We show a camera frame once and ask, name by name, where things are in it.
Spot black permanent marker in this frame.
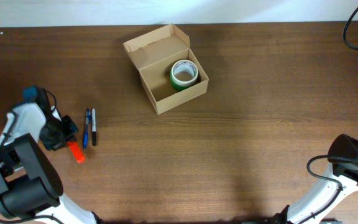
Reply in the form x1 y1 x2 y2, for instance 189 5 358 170
91 108 97 146

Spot orange utility knife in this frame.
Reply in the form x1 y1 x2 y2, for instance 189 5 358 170
67 141 86 164

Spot white masking tape roll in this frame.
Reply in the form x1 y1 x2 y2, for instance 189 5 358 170
170 60 198 91

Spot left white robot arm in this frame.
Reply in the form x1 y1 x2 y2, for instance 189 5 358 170
0 86 103 224

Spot brown cardboard box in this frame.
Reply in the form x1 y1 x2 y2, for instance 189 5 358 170
123 24 209 114

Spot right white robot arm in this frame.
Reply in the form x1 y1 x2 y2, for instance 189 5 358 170
265 134 358 224

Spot green tape roll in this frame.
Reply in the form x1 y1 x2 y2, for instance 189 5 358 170
170 67 198 91

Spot blue ballpoint pen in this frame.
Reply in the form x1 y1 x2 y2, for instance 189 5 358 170
83 108 91 150

